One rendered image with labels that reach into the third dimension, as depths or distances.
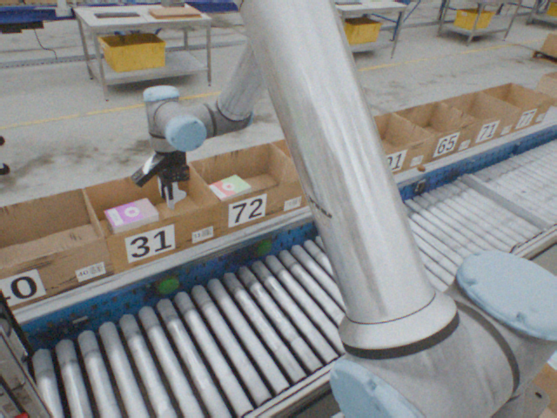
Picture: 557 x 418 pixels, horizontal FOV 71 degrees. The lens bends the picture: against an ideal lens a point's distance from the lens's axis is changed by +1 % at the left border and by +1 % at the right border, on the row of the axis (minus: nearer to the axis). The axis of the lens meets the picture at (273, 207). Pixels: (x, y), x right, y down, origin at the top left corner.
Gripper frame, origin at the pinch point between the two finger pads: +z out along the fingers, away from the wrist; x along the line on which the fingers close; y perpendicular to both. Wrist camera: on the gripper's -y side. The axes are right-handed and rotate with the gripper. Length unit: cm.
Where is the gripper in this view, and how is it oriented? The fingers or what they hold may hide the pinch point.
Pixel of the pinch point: (166, 202)
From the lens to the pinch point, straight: 128.6
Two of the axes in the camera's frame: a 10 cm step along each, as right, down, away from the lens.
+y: 8.3, -2.9, 4.7
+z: -0.8, 7.8, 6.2
